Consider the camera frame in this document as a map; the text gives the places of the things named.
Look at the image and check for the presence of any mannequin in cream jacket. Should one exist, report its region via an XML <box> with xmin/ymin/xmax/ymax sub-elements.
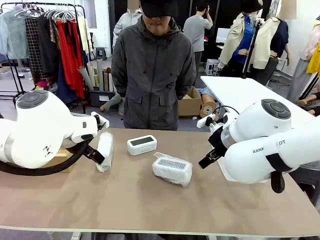
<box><xmin>252</xmin><ymin>12</ymin><xmax>291</xmax><ymax>85</ymax></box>

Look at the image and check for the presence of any person in gray jacket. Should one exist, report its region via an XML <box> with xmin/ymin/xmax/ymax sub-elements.
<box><xmin>111</xmin><ymin>0</ymin><xmax>197</xmax><ymax>131</ymax></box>

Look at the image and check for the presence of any white computer case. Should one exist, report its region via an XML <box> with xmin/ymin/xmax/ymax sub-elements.
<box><xmin>206</xmin><ymin>58</ymin><xmax>220</xmax><ymax>76</ymax></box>

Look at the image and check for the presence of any gray step stool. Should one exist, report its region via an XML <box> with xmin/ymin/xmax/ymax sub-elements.
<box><xmin>95</xmin><ymin>46</ymin><xmax>107</xmax><ymax>61</ymax></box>

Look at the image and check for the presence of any black tripod pole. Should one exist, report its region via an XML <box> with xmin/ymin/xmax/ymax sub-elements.
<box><xmin>241</xmin><ymin>18</ymin><xmax>264</xmax><ymax>80</ymax></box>

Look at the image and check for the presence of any brown cardboard box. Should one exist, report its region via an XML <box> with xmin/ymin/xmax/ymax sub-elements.
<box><xmin>41</xmin><ymin>147</ymin><xmax>75</xmax><ymax>174</ymax></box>

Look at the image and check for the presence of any fully bubble-wrapped white clock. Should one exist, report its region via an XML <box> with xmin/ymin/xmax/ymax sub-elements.
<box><xmin>95</xmin><ymin>131</ymin><xmax>114</xmax><ymax>173</ymax></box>

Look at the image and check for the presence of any red dress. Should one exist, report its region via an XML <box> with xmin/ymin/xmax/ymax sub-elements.
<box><xmin>56</xmin><ymin>20</ymin><xmax>86</xmax><ymax>99</ymax></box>

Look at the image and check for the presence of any white panel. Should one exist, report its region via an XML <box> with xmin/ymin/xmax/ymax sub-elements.
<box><xmin>216</xmin><ymin>27</ymin><xmax>232</xmax><ymax>43</ymax></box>

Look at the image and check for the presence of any brown paper tube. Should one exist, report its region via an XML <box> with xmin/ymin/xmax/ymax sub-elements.
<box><xmin>103</xmin><ymin>67</ymin><xmax>110</xmax><ymax>92</ymax></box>

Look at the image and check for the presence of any open cardboard box on floor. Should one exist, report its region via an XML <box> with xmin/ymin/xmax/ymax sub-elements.
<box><xmin>177</xmin><ymin>86</ymin><xmax>203</xmax><ymax>119</ymax></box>

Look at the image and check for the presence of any unwrapped white digital clock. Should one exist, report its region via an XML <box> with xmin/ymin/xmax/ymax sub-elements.
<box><xmin>126</xmin><ymin>134</ymin><xmax>158</xmax><ymax>156</ymax></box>

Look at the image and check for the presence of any mannequin in beige coat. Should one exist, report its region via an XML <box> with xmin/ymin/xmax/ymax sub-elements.
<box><xmin>217</xmin><ymin>0</ymin><xmax>260</xmax><ymax>77</ymax></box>

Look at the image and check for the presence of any brown kraft paper roll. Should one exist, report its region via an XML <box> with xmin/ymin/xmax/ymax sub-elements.
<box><xmin>199</xmin><ymin>93</ymin><xmax>218</xmax><ymax>120</ymax></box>

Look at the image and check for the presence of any child mannequin in green top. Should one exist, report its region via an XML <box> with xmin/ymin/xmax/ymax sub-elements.
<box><xmin>99</xmin><ymin>91</ymin><xmax>126</xmax><ymax>116</ymax></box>

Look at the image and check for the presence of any black checked garment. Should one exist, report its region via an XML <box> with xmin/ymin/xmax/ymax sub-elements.
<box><xmin>24</xmin><ymin>17</ymin><xmax>47</xmax><ymax>80</ymax></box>

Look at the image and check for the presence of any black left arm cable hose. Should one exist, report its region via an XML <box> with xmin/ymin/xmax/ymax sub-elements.
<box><xmin>0</xmin><ymin>138</ymin><xmax>94</xmax><ymax>176</ymax></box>

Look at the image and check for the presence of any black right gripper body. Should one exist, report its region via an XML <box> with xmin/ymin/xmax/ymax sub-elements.
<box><xmin>207</xmin><ymin>124</ymin><xmax>232</xmax><ymax>158</ymax></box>

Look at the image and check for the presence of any tall gray paper tube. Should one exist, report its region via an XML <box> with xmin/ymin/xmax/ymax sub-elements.
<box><xmin>96</xmin><ymin>58</ymin><xmax>105</xmax><ymax>92</ymax></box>

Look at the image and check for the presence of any bubble-wrapped clock with visible display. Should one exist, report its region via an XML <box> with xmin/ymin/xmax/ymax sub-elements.
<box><xmin>151</xmin><ymin>151</ymin><xmax>193</xmax><ymax>188</ymax></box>

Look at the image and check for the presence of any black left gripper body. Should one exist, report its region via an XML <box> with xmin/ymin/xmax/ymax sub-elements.
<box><xmin>94</xmin><ymin>116</ymin><xmax>107</xmax><ymax>132</ymax></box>

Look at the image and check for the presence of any cream hanging garment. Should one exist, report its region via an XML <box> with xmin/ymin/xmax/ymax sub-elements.
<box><xmin>76</xmin><ymin>16</ymin><xmax>94</xmax><ymax>61</ymax></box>

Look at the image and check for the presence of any black hanging garment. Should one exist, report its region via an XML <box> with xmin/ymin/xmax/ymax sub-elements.
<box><xmin>37</xmin><ymin>16</ymin><xmax>61</xmax><ymax>79</ymax></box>

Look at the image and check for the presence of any black plastic stool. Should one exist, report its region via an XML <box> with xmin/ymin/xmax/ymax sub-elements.
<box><xmin>289</xmin><ymin>167</ymin><xmax>320</xmax><ymax>202</ymax></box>

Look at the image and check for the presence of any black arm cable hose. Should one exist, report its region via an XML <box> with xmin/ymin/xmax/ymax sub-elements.
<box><xmin>0</xmin><ymin>138</ymin><xmax>94</xmax><ymax>176</ymax></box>
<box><xmin>265</xmin><ymin>152</ymin><xmax>299</xmax><ymax>194</ymax></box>

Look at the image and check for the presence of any white paper tube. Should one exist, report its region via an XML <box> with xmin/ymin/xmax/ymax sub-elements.
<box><xmin>108</xmin><ymin>72</ymin><xmax>118</xmax><ymax>92</ymax></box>

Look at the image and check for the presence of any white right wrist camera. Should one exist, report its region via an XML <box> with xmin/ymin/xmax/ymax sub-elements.
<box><xmin>196</xmin><ymin>113</ymin><xmax>219</xmax><ymax>129</ymax></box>

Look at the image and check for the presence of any dark storage bin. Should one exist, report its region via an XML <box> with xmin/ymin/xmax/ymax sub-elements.
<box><xmin>88</xmin><ymin>89</ymin><xmax>118</xmax><ymax>108</ymax></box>

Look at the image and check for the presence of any slanted gray paper tube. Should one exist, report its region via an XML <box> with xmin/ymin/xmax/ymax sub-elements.
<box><xmin>77</xmin><ymin>65</ymin><xmax>95</xmax><ymax>91</ymax></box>

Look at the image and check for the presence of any person in gray t-shirt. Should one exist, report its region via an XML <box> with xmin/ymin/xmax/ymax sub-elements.
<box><xmin>183</xmin><ymin>1</ymin><xmax>214</xmax><ymax>77</ymax></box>

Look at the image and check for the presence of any mannequin in gray hoodie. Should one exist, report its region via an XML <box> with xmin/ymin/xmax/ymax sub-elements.
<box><xmin>112</xmin><ymin>8</ymin><xmax>143</xmax><ymax>49</ymax></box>

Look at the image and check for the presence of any lying bare mannequin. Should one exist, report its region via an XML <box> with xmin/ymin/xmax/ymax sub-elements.
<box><xmin>296</xmin><ymin>91</ymin><xmax>320</xmax><ymax>116</ymax></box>

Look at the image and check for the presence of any white table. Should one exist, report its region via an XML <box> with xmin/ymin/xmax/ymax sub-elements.
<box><xmin>199</xmin><ymin>75</ymin><xmax>316</xmax><ymax>119</ymax></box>

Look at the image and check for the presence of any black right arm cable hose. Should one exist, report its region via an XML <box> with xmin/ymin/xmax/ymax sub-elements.
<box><xmin>265</xmin><ymin>152</ymin><xmax>299</xmax><ymax>194</ymax></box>

